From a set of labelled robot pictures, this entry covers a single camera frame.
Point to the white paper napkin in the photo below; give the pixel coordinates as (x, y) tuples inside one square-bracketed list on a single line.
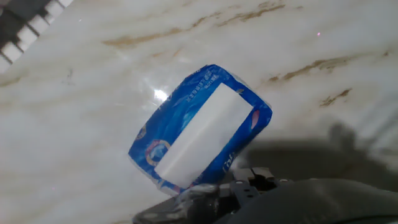
[(202, 137)]

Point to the blue plastic tissue pack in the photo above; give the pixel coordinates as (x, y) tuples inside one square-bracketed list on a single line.
[(174, 124)]

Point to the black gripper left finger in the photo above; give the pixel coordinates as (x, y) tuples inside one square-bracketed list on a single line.
[(245, 189)]

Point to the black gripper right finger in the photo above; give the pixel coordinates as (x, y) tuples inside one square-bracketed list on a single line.
[(264, 177)]

